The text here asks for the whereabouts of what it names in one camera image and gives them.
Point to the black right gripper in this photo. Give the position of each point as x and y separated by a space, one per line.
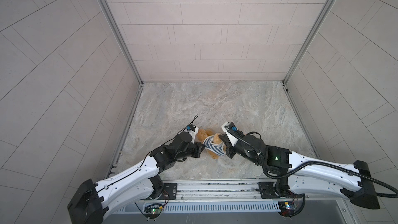
229 147

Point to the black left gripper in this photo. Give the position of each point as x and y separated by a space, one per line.
198 150

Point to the tan plush teddy bear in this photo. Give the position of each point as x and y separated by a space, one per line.
203 134

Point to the blue white striped knit sweater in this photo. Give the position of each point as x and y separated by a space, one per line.
215 146

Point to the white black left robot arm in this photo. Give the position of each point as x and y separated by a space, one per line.
94 202

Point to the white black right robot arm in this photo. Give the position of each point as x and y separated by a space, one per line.
297 174

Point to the right green circuit board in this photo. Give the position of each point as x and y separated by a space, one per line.
287 208

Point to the green circuit board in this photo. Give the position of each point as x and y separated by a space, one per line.
287 208
153 211

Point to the white ventilation grille strip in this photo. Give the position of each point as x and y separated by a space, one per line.
221 207

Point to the left green circuit board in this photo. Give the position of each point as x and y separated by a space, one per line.
153 211

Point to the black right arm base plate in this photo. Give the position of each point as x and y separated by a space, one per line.
266 189

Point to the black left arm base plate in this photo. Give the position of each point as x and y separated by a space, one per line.
168 191

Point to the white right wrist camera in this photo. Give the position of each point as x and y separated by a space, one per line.
232 132

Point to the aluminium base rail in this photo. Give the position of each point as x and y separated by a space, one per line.
224 190

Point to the aluminium left corner post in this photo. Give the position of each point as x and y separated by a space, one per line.
118 36

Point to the aluminium corner post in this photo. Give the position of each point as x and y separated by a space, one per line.
311 35
118 36

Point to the aluminium right corner post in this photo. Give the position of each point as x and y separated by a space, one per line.
311 35

